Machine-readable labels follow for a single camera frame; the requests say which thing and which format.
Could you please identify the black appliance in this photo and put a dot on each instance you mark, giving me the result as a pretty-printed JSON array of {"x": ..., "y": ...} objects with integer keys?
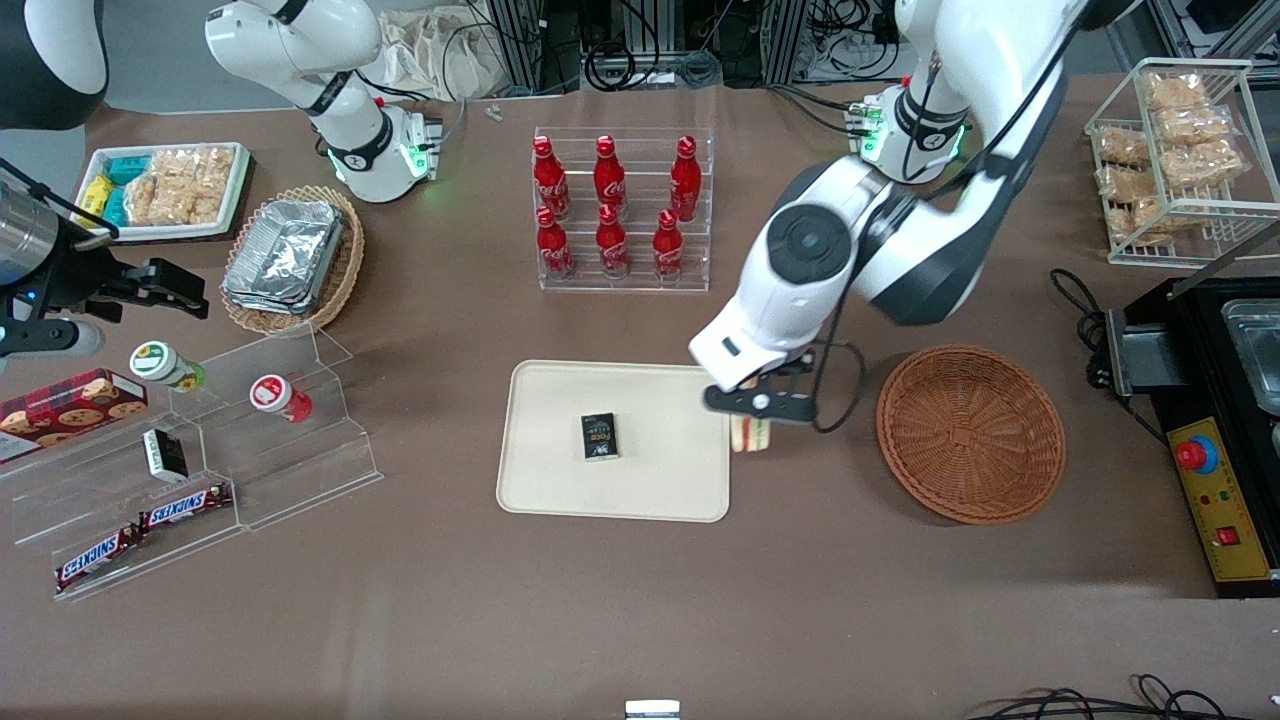
[{"x": 1190, "y": 350}]

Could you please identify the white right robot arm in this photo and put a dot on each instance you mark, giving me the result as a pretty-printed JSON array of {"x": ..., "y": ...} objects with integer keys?
[{"x": 352, "y": 140}]

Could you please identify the yellow snack packet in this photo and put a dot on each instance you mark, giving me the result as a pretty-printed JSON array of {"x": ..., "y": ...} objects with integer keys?
[{"x": 96, "y": 194}]

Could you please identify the black and white small box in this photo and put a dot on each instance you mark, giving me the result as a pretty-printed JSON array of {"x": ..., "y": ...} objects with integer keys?
[{"x": 165, "y": 455}]

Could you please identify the stack of foil trays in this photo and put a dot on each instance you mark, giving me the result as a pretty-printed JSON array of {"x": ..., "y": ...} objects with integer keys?
[{"x": 285, "y": 255}]

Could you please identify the white rectangular snack tray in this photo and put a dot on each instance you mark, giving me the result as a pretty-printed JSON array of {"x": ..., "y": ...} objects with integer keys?
[{"x": 100, "y": 232}]

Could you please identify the beige plastic tray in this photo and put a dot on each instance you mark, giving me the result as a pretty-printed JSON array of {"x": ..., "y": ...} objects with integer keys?
[{"x": 660, "y": 480}]

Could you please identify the teal snack packet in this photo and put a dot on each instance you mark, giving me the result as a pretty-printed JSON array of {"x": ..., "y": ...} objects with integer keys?
[
  {"x": 114, "y": 207},
  {"x": 128, "y": 169}
]

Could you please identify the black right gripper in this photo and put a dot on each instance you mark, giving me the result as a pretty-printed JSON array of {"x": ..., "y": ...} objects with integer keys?
[{"x": 82, "y": 278}]

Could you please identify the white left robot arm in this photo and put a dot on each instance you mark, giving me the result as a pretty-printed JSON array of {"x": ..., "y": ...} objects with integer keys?
[{"x": 800, "y": 250}]

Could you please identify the snickers chocolate bar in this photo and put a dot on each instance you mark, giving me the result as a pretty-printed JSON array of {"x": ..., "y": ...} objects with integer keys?
[
  {"x": 95, "y": 556},
  {"x": 186, "y": 505}
]

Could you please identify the red cola bottle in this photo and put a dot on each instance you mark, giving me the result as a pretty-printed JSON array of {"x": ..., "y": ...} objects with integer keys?
[
  {"x": 609, "y": 180},
  {"x": 685, "y": 180},
  {"x": 553, "y": 250},
  {"x": 612, "y": 248},
  {"x": 550, "y": 180},
  {"x": 667, "y": 250}
]

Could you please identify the red cookie box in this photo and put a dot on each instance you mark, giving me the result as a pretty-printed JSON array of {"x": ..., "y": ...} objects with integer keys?
[{"x": 70, "y": 410}]

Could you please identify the beige cloth bag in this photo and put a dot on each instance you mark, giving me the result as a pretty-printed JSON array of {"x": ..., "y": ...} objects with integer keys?
[{"x": 430, "y": 55}]

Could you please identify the small white block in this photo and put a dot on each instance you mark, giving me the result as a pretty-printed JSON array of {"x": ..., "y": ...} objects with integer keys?
[{"x": 652, "y": 710}]

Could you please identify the red emergency stop button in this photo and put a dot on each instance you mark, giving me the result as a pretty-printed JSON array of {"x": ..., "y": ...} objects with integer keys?
[{"x": 1195, "y": 456}]

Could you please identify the steel pan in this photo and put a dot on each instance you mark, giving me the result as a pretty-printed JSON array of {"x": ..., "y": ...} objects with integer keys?
[{"x": 1262, "y": 355}]

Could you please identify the clear acrylic step stand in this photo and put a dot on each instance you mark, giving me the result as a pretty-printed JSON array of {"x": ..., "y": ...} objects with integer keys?
[
  {"x": 40, "y": 510},
  {"x": 320, "y": 470}
]

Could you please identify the triangular sandwich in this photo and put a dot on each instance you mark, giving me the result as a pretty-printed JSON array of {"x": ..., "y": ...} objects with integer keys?
[{"x": 750, "y": 435}]

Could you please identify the clear acrylic bottle rack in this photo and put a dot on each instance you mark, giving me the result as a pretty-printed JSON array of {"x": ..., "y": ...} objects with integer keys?
[{"x": 700, "y": 280}]

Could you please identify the yellow control panel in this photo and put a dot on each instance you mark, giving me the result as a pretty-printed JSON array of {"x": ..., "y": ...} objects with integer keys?
[{"x": 1235, "y": 500}]

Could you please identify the green bottle with white cap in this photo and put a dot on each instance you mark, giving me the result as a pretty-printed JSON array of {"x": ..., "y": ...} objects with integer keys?
[{"x": 165, "y": 365}]

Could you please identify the oval tan wicker basket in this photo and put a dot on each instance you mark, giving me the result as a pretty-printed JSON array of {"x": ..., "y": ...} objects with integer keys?
[{"x": 345, "y": 270}]

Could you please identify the round brown wicker basket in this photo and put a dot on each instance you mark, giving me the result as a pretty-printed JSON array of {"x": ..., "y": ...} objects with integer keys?
[{"x": 970, "y": 435}]

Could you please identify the red bottle with white cap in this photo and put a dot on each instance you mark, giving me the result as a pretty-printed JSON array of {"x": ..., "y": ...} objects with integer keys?
[{"x": 280, "y": 397}]

